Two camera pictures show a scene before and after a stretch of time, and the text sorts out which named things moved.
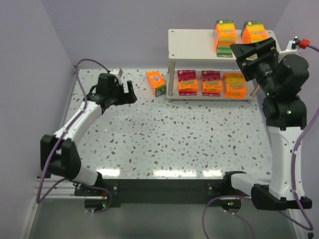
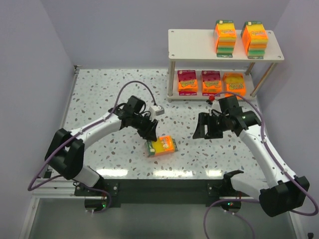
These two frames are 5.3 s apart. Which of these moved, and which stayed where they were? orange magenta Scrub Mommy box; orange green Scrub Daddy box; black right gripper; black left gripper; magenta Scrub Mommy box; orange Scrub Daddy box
Moved: orange green Scrub Daddy box; black left gripper; black right gripper
Stayed: orange magenta Scrub Mommy box; orange Scrub Daddy box; magenta Scrub Mommy box
